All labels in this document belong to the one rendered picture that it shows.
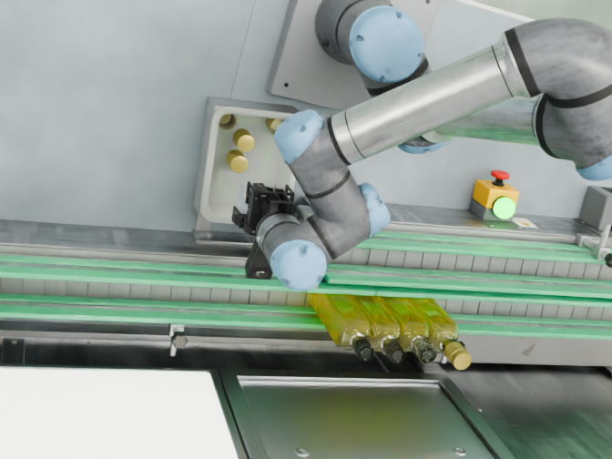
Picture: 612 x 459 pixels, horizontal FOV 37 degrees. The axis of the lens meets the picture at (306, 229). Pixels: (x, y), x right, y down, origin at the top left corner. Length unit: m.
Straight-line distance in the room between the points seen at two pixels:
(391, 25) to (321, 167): 0.33
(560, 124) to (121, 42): 0.82
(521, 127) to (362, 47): 0.31
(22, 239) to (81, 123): 0.24
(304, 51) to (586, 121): 0.65
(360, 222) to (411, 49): 0.34
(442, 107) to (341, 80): 0.54
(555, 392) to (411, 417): 0.43
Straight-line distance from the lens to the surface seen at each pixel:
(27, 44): 1.72
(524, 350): 2.05
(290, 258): 1.31
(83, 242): 1.71
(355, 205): 1.33
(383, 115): 1.26
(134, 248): 1.71
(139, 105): 1.74
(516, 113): 1.39
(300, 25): 1.72
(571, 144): 1.30
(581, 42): 1.24
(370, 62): 1.52
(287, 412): 1.61
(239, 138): 1.72
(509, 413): 1.87
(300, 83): 1.74
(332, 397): 1.69
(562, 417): 1.92
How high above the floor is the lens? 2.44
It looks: 64 degrees down
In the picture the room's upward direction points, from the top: 143 degrees clockwise
